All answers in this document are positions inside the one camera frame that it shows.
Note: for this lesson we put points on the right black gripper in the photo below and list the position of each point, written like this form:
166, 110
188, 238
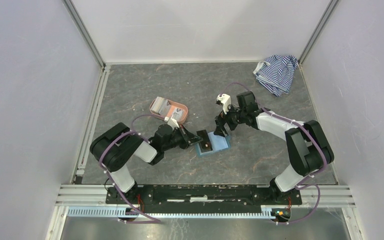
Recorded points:
221, 120

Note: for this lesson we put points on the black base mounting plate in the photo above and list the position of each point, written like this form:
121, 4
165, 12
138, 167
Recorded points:
209, 199

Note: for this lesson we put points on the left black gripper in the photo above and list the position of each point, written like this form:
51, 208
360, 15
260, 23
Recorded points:
192, 139

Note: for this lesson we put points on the white VIP card in tray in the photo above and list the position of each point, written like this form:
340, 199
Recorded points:
178, 114

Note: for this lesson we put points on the stack of credit cards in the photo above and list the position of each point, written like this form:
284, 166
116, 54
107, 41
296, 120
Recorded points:
160, 106

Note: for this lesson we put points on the pink oval tray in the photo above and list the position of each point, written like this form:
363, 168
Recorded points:
175, 105

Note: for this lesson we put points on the blue striped cloth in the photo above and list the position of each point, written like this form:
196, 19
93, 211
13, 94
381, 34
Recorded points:
276, 73

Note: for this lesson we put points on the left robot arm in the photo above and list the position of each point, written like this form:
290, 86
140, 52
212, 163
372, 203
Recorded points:
114, 148

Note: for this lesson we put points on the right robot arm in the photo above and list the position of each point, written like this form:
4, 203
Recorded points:
308, 149

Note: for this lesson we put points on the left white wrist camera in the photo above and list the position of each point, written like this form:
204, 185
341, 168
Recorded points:
171, 122

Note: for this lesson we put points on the aluminium frame rail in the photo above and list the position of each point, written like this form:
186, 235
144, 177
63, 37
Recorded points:
91, 211

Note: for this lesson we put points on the teal card holder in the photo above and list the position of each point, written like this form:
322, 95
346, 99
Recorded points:
219, 143

